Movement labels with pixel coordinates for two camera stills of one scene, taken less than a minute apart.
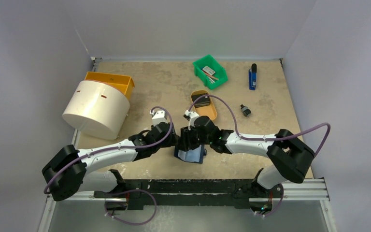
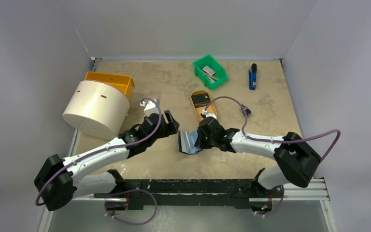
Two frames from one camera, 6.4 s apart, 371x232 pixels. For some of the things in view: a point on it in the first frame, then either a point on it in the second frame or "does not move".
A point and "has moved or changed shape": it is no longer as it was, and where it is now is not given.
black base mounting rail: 172,194 does not move
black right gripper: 189,137 does not move
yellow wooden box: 125,83 does not move
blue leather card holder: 194,155 has moved or changed shape
